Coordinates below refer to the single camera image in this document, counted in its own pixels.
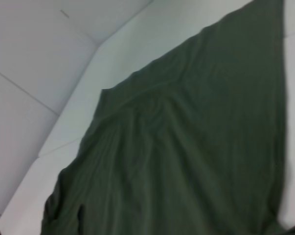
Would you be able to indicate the dark green FREE! t-shirt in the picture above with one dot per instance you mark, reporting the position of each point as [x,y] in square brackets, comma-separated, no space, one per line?
[186,134]

